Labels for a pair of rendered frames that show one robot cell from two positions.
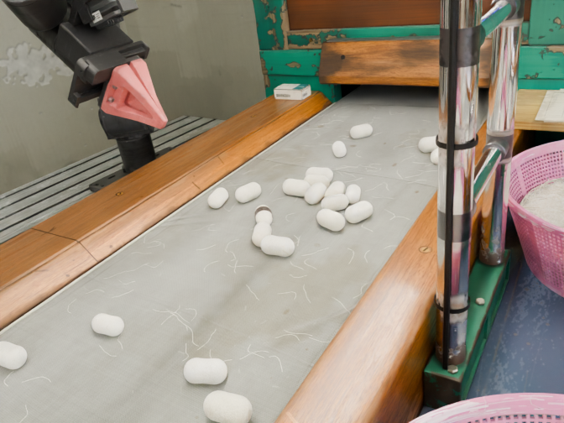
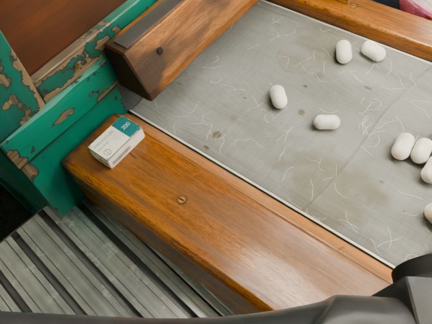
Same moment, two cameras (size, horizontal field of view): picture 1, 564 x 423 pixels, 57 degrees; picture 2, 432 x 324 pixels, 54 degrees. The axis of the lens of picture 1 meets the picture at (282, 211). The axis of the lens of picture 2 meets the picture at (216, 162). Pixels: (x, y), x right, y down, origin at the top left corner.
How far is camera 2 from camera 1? 0.84 m
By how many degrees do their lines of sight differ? 61
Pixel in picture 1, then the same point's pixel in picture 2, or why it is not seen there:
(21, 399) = not seen: outside the picture
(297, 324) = not seen: outside the picture
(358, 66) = (182, 46)
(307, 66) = (83, 101)
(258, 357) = not seen: outside the picture
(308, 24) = (54, 49)
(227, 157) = (330, 240)
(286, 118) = (201, 162)
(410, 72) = (228, 13)
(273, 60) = (30, 137)
